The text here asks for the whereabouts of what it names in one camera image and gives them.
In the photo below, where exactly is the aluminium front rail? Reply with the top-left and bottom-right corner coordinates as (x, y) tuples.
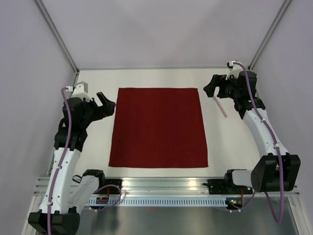
(34, 176), (300, 197)

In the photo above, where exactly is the white slotted cable duct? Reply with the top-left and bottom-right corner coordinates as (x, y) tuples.
(87, 197), (227, 207)

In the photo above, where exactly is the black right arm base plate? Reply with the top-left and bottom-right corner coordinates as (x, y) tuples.
(202, 179), (253, 195)

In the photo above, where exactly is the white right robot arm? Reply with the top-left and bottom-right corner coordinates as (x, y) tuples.
(203, 71), (301, 193)

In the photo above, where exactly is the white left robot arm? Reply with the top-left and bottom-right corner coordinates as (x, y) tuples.
(28, 92), (116, 235)

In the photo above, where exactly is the aluminium right frame post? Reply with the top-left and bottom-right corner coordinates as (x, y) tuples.
(248, 0), (293, 70)

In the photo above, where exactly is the aluminium frame post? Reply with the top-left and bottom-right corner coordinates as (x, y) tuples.
(248, 0), (293, 70)
(33, 0), (79, 74)

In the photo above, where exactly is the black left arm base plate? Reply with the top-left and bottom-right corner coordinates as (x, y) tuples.
(101, 179), (123, 195)

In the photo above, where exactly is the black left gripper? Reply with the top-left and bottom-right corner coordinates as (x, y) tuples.
(80, 92), (115, 128)

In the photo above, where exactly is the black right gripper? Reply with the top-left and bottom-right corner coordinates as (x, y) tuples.
(203, 73), (241, 100)

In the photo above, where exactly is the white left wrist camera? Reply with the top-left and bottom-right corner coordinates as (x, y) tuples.
(66, 82), (91, 100)

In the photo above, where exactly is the silver table knife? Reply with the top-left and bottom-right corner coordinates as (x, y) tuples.
(213, 95), (227, 118)

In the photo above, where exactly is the dark red cloth napkin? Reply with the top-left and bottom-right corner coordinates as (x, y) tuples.
(109, 88), (208, 168)

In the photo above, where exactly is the aluminium left frame post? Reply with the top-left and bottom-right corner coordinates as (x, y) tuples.
(33, 0), (79, 74)

